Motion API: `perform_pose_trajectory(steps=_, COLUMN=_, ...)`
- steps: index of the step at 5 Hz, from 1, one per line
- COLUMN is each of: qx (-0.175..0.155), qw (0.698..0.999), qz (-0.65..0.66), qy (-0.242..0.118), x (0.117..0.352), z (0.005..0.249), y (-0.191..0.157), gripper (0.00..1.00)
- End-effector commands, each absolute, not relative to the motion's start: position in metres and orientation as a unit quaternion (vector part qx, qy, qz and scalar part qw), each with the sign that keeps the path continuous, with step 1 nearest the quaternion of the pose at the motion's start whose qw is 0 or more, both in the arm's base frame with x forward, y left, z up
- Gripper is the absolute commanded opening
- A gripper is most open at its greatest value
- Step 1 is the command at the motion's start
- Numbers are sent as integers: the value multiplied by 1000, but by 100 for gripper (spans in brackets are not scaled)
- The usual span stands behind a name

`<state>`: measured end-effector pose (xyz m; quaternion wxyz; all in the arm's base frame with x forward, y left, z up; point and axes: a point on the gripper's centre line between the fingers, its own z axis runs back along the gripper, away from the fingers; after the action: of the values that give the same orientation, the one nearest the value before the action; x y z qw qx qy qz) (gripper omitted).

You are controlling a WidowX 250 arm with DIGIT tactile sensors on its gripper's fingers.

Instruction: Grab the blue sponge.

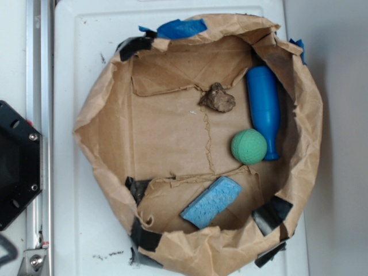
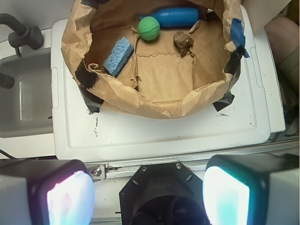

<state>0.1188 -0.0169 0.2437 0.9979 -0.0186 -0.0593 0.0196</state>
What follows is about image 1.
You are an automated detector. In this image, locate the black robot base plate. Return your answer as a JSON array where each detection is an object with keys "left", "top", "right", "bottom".
[{"left": 1, "top": 100, "right": 42, "bottom": 231}]

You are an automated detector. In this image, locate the brown paper bag tray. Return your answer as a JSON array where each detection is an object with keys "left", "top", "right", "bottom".
[{"left": 74, "top": 14, "right": 323, "bottom": 275}]

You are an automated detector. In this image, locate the metal corner bracket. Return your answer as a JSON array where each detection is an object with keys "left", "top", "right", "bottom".
[{"left": 17, "top": 248, "right": 47, "bottom": 276}]

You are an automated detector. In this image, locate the blue painter tape piece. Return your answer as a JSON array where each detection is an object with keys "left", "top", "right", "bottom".
[{"left": 139, "top": 18, "right": 208, "bottom": 40}]

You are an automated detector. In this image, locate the brown rock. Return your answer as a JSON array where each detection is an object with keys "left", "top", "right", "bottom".
[{"left": 199, "top": 82, "right": 236, "bottom": 113}]

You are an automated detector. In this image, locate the blue plastic bowling pin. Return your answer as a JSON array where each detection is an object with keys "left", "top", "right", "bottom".
[{"left": 246, "top": 66, "right": 281, "bottom": 161}]

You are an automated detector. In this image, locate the white plastic board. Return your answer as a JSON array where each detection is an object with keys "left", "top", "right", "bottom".
[{"left": 52, "top": 0, "right": 310, "bottom": 276}]

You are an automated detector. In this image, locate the blue sponge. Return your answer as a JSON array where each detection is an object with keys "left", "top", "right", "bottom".
[{"left": 180, "top": 176, "right": 242, "bottom": 229}]

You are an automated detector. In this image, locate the green foam ball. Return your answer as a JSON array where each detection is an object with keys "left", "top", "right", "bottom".
[{"left": 231, "top": 129, "right": 267, "bottom": 165}]

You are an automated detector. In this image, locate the aluminium rail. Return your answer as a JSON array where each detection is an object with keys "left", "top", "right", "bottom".
[{"left": 26, "top": 1, "right": 56, "bottom": 275}]

